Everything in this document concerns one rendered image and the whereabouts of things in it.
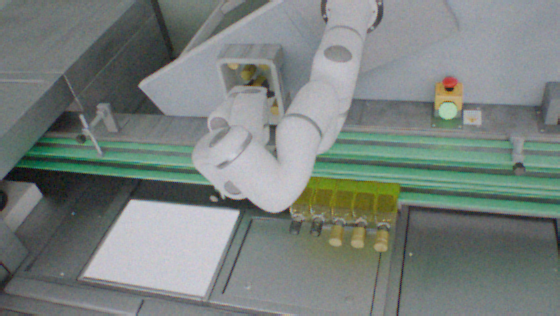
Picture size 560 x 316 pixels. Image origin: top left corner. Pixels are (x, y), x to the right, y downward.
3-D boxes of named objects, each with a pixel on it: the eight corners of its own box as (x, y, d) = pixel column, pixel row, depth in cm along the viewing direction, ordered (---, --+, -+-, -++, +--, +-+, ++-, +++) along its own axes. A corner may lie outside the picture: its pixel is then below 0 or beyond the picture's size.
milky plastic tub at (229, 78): (240, 105, 159) (231, 122, 153) (224, 43, 144) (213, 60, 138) (292, 107, 154) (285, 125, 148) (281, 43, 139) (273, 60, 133)
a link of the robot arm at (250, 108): (264, 173, 109) (273, 132, 127) (260, 119, 103) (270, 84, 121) (225, 173, 109) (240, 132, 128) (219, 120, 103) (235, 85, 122)
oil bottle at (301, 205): (306, 170, 153) (289, 223, 138) (304, 157, 149) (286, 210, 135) (324, 171, 152) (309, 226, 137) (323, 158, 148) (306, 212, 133)
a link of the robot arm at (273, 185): (291, 96, 87) (256, 150, 78) (340, 150, 91) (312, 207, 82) (245, 123, 97) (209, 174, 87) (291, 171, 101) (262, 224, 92)
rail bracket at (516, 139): (506, 138, 127) (509, 175, 117) (510, 116, 122) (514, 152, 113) (523, 139, 126) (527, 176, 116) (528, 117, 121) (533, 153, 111)
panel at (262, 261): (131, 201, 172) (80, 284, 148) (128, 195, 170) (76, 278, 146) (396, 230, 146) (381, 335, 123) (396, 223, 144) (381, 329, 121)
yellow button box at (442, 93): (434, 100, 139) (433, 117, 134) (436, 78, 134) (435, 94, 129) (460, 101, 137) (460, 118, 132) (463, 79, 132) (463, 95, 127)
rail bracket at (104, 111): (120, 122, 175) (87, 166, 159) (102, 83, 163) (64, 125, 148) (132, 123, 173) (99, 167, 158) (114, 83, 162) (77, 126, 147)
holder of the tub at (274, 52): (244, 117, 163) (236, 133, 157) (225, 43, 144) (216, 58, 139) (294, 120, 158) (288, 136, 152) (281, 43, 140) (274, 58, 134)
